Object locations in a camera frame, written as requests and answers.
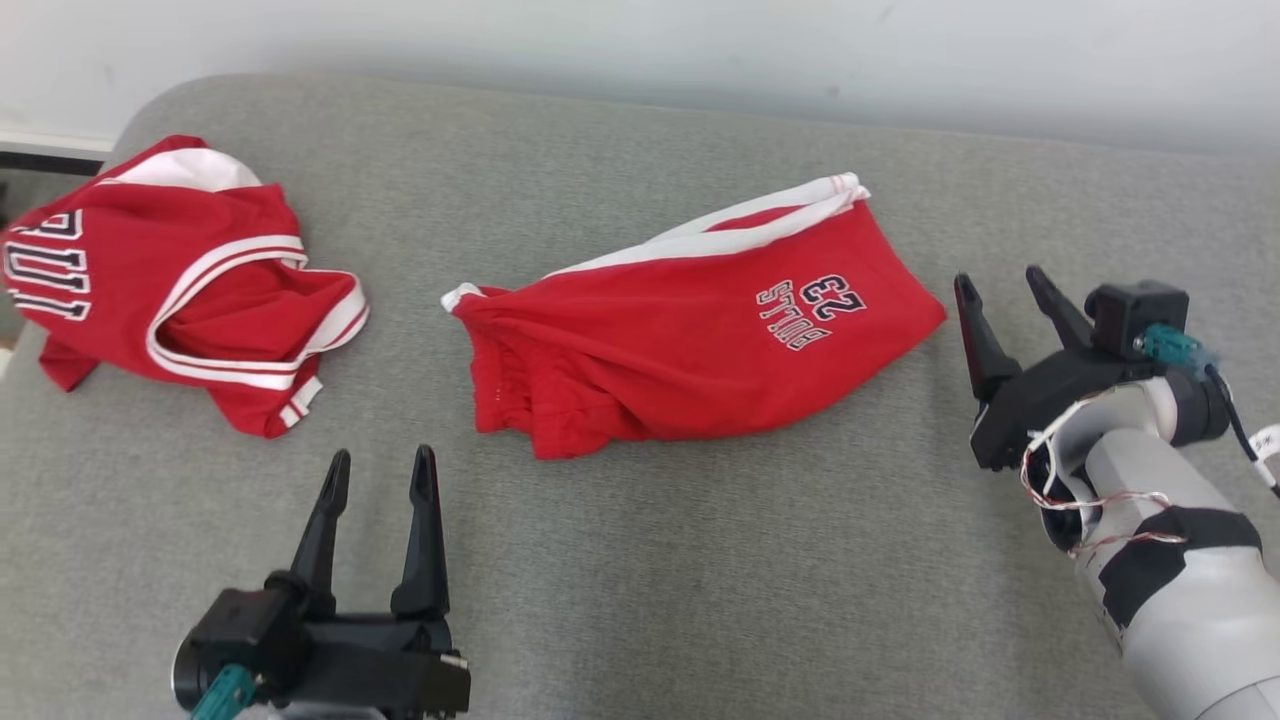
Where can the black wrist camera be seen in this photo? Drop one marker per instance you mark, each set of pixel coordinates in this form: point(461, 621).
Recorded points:
point(1135, 310)
point(240, 640)

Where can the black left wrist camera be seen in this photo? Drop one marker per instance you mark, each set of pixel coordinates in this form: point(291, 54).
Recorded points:
point(240, 640)

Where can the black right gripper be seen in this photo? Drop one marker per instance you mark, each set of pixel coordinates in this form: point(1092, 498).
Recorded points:
point(1040, 395)

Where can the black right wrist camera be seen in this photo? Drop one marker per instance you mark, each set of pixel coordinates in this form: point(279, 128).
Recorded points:
point(1135, 310)

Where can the red Bulls 23 shorts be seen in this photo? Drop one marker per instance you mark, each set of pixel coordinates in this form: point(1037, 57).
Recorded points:
point(680, 350)

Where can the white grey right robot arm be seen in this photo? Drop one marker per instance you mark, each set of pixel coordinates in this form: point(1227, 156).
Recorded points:
point(1190, 600)

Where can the red white basketball jersey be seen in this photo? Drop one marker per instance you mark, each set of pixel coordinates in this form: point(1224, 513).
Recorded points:
point(130, 270)

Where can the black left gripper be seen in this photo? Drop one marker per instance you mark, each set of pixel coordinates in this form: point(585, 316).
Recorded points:
point(380, 665)

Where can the white black wall baseboard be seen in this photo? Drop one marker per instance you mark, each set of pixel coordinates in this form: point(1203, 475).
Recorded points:
point(50, 150)

